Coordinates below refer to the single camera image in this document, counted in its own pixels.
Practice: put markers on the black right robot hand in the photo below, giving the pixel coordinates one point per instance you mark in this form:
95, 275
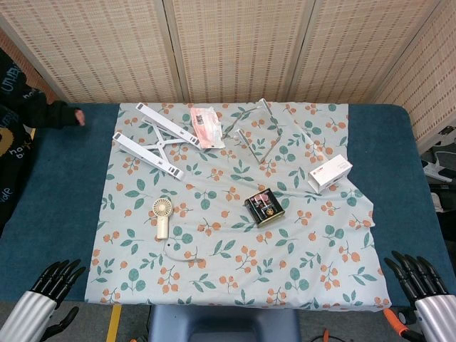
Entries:
417, 274

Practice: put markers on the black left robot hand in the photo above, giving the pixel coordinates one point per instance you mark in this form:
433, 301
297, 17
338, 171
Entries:
57, 276

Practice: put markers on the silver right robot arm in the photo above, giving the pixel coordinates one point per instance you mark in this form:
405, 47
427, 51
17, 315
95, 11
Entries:
436, 317

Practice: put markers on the cream handheld fan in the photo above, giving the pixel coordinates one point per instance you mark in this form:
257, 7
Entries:
162, 219

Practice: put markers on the white equipment on floor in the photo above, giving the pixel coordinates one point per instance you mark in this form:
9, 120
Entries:
440, 167

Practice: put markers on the white cardboard box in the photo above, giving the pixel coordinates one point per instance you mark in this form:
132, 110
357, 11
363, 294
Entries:
329, 173

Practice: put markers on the person in black hoodie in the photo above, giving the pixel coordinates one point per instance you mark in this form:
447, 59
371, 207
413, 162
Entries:
21, 117

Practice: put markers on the black square tin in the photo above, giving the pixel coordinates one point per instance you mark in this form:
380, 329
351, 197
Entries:
264, 207

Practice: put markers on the white folding laptop stand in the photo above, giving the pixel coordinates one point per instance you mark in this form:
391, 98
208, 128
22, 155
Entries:
156, 140

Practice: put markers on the floral tablecloth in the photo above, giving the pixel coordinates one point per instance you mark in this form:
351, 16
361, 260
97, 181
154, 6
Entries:
231, 249

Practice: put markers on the pink plastic packet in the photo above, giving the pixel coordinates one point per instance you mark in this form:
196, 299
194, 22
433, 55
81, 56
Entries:
206, 126

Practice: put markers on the woven folding screen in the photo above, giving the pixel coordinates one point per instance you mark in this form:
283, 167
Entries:
228, 50

